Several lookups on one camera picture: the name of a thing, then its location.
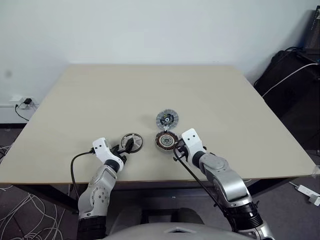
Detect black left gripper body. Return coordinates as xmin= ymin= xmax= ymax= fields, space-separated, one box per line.
xmin=109 ymin=143 xmax=128 ymax=163

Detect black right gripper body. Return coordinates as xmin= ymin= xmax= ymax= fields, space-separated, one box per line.
xmin=174 ymin=142 xmax=189 ymax=163

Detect black-rimmed silver spoked rotor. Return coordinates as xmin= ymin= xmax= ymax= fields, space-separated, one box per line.
xmin=120 ymin=133 xmax=144 ymax=154

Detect grey motor stator housing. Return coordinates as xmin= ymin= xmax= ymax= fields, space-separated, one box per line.
xmin=154 ymin=131 xmax=179 ymax=153

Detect silver motor cover with circuit board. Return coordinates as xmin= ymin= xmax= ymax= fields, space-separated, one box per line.
xmin=156 ymin=109 xmax=176 ymax=130

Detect silver robot torso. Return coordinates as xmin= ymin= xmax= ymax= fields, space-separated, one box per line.
xmin=107 ymin=216 xmax=253 ymax=240

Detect large black bag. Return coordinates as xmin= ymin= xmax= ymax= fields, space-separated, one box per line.
xmin=253 ymin=49 xmax=320 ymax=151

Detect white power strip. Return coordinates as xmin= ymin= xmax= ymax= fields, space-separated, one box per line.
xmin=289 ymin=181 xmax=320 ymax=205

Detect dark equipment rack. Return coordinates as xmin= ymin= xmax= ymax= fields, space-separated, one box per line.
xmin=303 ymin=9 xmax=320 ymax=56

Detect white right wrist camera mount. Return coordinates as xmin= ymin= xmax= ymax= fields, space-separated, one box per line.
xmin=181 ymin=128 xmax=204 ymax=166

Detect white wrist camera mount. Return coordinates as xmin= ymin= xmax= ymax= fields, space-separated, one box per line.
xmin=92 ymin=137 xmax=125 ymax=165
xmin=181 ymin=128 xmax=204 ymax=166

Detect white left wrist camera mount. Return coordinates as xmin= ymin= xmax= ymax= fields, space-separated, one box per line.
xmin=92 ymin=137 xmax=125 ymax=165

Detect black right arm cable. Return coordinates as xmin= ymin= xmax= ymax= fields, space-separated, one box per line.
xmin=172 ymin=154 xmax=238 ymax=235

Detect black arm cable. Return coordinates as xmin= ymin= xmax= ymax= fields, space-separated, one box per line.
xmin=70 ymin=149 xmax=95 ymax=201
xmin=172 ymin=154 xmax=238 ymax=235

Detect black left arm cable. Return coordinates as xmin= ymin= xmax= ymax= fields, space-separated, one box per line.
xmin=70 ymin=149 xmax=95 ymax=201

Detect black plug adapter with cord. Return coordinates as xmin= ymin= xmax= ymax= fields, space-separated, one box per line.
xmin=14 ymin=98 xmax=33 ymax=123

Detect white loose floor cables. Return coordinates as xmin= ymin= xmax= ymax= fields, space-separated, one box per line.
xmin=0 ymin=143 xmax=67 ymax=240

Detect white wall socket strip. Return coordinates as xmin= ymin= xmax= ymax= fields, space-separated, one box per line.
xmin=0 ymin=94 xmax=40 ymax=110

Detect white cable over bag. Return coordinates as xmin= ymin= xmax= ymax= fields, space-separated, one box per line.
xmin=261 ymin=62 xmax=320 ymax=98

